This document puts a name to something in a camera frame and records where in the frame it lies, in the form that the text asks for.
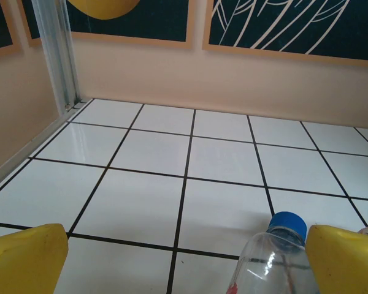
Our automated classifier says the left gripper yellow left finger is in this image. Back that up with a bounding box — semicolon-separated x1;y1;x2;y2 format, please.
0;223;69;294

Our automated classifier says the clear bottle blue cap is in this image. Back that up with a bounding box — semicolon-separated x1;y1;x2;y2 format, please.
225;211;321;294

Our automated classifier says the aluminium frame post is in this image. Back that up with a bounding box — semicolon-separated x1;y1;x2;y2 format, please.
30;0;90;111

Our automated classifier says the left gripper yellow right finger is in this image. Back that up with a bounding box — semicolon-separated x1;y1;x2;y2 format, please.
305;224;368;294

